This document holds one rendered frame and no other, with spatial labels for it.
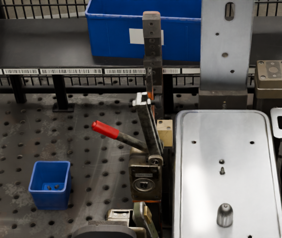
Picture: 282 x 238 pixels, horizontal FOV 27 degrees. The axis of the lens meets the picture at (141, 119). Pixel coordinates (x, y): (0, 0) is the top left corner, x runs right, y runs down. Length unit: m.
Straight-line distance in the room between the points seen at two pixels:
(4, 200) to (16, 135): 0.25
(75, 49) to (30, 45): 0.13
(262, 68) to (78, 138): 0.63
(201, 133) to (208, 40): 0.21
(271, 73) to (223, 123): 0.17
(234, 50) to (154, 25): 0.19
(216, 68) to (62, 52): 0.42
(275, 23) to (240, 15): 0.33
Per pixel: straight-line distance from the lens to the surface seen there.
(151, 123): 1.16
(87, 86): 1.88
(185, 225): 1.20
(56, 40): 1.63
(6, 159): 1.79
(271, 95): 1.46
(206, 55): 1.40
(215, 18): 1.34
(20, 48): 1.62
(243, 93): 1.47
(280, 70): 1.46
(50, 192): 1.56
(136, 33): 1.48
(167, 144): 1.31
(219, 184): 1.27
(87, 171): 1.71
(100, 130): 1.19
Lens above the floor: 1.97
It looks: 44 degrees down
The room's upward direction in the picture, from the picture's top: 4 degrees counter-clockwise
